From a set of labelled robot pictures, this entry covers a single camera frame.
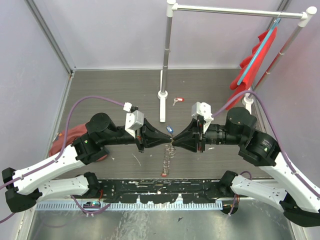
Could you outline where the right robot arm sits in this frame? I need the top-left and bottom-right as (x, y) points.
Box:
(172, 107), (320, 228)

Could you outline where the red cloth on hanger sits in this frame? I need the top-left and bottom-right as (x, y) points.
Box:
(228, 27), (277, 101)

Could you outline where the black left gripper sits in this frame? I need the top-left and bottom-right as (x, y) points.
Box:
(102, 118), (173, 154)

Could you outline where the white clothes rack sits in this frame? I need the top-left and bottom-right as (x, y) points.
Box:
(157, 0), (317, 123)

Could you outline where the blue clothes hanger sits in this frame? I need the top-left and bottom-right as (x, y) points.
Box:
(235, 16), (283, 86)

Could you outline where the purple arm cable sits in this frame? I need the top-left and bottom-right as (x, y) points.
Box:
(212, 90), (320, 201)
(0, 95), (126, 223)

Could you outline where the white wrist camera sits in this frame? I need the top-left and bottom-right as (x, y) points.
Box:
(191, 101), (214, 133)
(123, 102), (144, 139)

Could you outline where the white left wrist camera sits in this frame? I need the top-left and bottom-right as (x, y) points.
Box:
(123, 102), (144, 139)

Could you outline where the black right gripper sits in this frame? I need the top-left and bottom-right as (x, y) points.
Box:
(171, 115), (244, 152)

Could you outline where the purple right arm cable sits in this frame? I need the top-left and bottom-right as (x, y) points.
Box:
(212, 90), (320, 201)

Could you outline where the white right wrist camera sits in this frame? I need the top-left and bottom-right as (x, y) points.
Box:
(191, 101), (214, 133)

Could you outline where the metal disc with keyrings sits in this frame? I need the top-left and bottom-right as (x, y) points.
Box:
(161, 141), (176, 176)

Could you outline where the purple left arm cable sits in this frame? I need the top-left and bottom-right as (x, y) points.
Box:
(0, 95), (126, 223)

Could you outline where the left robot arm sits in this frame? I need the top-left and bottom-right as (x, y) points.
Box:
(2, 110), (171, 213)

